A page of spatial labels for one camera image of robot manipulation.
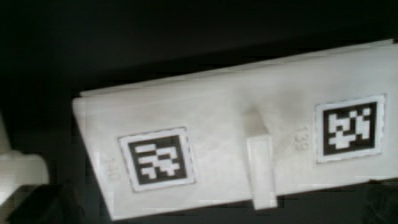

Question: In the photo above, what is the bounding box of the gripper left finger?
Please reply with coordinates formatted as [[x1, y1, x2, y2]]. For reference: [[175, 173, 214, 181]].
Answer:
[[0, 184, 77, 224]]

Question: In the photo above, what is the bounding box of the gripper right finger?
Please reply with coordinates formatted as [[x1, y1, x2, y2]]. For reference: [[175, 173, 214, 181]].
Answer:
[[360, 180, 398, 224]]

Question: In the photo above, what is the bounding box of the white cabinet body box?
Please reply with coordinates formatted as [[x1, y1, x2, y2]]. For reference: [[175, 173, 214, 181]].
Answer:
[[0, 115, 49, 205]]

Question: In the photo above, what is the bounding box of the white cabinet door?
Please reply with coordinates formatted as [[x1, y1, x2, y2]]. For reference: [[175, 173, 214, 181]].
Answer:
[[72, 40, 398, 220]]

